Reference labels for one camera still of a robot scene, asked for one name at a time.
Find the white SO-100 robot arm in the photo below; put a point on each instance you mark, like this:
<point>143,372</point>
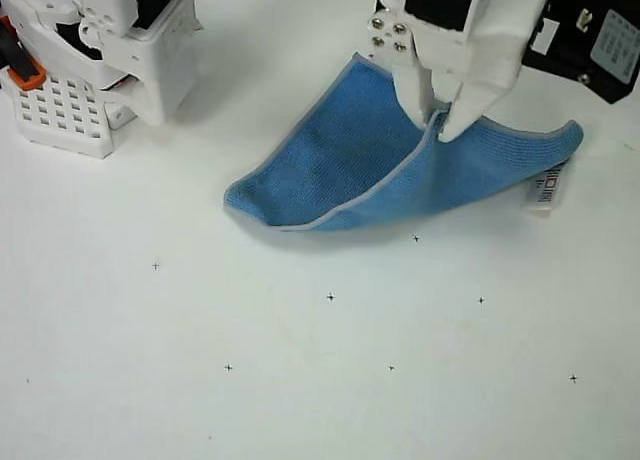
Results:
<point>150,55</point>

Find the orange and black clamp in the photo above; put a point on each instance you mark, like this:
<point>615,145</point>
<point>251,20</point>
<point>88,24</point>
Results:
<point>27,77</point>

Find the blue microfibre cloth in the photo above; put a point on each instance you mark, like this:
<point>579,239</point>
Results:
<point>350,150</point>

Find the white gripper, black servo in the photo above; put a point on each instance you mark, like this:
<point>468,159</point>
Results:
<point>480,47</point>

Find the black camera module, grey label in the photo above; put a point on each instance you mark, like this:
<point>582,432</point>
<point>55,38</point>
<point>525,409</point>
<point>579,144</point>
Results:
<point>585,40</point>

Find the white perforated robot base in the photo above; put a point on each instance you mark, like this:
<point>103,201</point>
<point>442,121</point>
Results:
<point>60,120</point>

